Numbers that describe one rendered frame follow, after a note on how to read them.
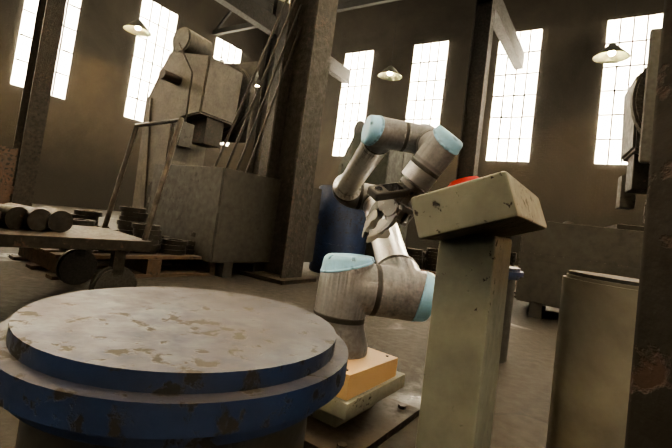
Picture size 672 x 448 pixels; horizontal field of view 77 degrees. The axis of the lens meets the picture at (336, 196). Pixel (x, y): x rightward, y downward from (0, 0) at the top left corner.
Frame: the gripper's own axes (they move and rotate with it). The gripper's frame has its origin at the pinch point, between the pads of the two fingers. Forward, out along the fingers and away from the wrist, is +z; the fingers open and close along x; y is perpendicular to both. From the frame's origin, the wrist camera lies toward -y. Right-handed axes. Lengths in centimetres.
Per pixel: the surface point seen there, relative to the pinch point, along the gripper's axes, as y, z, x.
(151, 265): 30, 140, 157
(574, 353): -34, -22, -64
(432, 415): -39, -5, -59
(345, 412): -6.4, 29.7, -33.6
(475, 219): -49, -27, -52
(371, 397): 4.9, 28.6, -30.6
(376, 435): 7, 34, -37
